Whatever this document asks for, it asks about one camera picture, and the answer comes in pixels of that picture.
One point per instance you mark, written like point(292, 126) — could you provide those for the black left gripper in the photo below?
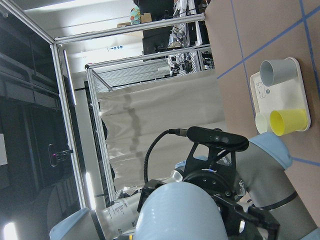
point(251, 224)

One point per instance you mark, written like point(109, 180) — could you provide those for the light blue plastic cup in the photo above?
point(180, 211)

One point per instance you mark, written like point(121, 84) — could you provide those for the pale green plastic cup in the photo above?
point(262, 122)

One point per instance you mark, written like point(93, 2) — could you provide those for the grey plastic cup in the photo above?
point(277, 71)

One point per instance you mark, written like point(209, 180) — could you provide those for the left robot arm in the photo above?
point(240, 192)

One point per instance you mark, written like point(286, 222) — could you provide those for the yellow plastic cup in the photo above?
point(287, 121)

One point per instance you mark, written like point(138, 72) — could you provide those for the white plastic tray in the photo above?
point(287, 95)

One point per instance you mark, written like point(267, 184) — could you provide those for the grey plastic curtain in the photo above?
point(134, 116)

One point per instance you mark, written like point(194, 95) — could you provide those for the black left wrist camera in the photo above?
point(217, 138)

